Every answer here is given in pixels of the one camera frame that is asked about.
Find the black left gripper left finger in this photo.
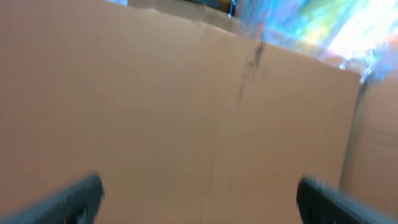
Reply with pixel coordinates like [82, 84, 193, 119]
[1, 173, 104, 224]

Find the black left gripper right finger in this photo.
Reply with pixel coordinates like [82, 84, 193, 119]
[296, 175, 397, 224]

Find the brown cardboard box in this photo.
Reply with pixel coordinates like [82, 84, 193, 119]
[0, 0, 398, 224]

